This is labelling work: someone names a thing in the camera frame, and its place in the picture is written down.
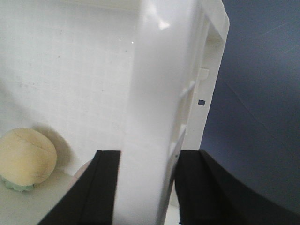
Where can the white plastic Totelife tote box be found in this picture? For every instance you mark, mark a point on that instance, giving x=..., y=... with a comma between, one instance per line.
x=135, y=76

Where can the cream yellow bun toy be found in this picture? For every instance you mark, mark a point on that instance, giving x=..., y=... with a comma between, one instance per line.
x=27, y=158

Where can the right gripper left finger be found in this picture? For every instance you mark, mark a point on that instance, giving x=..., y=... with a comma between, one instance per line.
x=90, y=200

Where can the pink bun toy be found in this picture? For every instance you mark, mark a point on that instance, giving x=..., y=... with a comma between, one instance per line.
x=79, y=173

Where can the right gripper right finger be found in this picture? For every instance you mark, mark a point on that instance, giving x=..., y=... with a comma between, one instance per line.
x=209, y=195

